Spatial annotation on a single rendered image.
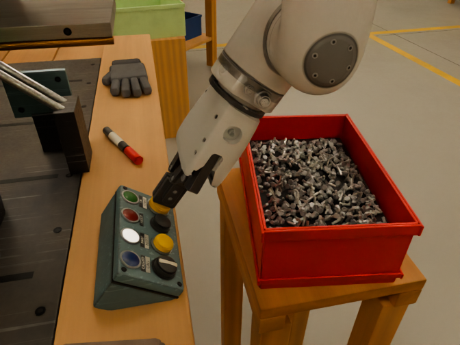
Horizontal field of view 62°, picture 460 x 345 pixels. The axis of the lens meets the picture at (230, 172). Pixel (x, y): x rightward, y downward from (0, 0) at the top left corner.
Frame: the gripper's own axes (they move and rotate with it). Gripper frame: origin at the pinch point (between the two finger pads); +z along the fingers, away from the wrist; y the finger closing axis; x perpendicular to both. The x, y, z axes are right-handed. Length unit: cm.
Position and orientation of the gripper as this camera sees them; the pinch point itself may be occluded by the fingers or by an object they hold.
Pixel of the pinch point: (170, 190)
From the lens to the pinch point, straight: 50.1
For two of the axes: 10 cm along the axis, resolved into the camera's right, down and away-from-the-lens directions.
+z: -5.7, 7.3, 3.8
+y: -2.1, -5.8, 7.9
